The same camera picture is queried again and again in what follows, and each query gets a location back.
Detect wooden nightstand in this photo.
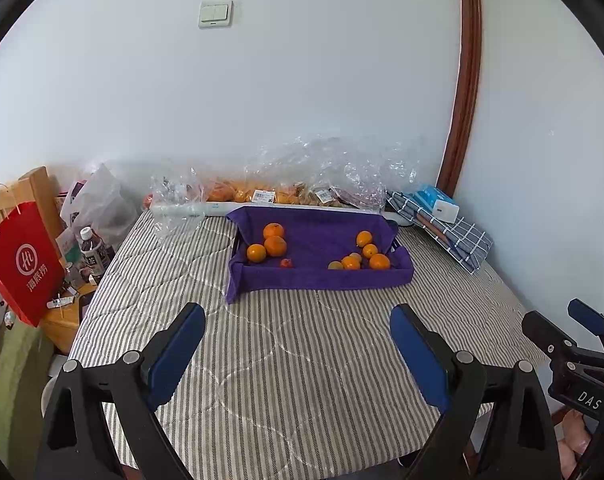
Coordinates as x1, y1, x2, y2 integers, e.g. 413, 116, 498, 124
39, 280, 100, 356

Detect white light switch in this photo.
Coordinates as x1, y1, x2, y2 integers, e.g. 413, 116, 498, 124
198, 0, 234, 29

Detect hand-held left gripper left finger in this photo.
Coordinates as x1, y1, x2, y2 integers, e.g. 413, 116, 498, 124
34, 302, 206, 480

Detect person's right hand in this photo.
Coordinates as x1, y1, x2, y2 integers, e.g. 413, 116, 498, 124
558, 410, 591, 476

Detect green cloth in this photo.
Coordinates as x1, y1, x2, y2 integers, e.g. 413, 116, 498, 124
0, 265, 48, 461

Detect clear bag of oranges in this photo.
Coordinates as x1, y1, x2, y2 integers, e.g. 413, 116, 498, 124
204, 177, 313, 206

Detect white bowl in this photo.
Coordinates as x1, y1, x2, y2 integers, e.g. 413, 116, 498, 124
41, 377, 60, 418

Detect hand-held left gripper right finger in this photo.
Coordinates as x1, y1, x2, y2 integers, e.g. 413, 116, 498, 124
389, 303, 567, 480

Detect small white box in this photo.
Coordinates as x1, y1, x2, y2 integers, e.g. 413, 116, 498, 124
433, 199, 461, 223

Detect clear bag of brown fruit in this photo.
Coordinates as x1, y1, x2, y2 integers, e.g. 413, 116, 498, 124
307, 182, 387, 211

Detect red paper bag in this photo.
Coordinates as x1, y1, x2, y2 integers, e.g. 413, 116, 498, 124
0, 185, 65, 328

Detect blue tissue pack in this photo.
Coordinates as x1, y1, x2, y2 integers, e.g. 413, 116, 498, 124
402, 185, 455, 211

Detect dark drink bottle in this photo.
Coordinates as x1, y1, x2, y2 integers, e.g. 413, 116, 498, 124
77, 226, 114, 273

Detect brown wooden stick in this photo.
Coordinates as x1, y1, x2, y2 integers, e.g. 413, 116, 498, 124
414, 212, 462, 256

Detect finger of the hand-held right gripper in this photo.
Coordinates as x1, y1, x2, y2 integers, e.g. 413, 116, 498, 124
522, 311, 577, 358
568, 299, 604, 356

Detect wooden door frame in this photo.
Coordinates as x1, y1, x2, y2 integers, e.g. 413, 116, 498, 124
436, 0, 483, 196

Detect clear plastic bags of fruit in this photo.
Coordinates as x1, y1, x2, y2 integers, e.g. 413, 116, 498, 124
149, 134, 420, 221

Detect purple towel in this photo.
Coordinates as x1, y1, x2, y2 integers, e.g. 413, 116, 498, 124
225, 205, 415, 305

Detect checkered folded cloth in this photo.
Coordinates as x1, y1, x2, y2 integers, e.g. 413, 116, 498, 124
384, 189, 495, 275

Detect striped bed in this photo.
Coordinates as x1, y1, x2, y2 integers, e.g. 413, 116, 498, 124
67, 207, 552, 471

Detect white plastic bag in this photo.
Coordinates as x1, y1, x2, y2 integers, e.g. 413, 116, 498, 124
59, 162, 140, 256

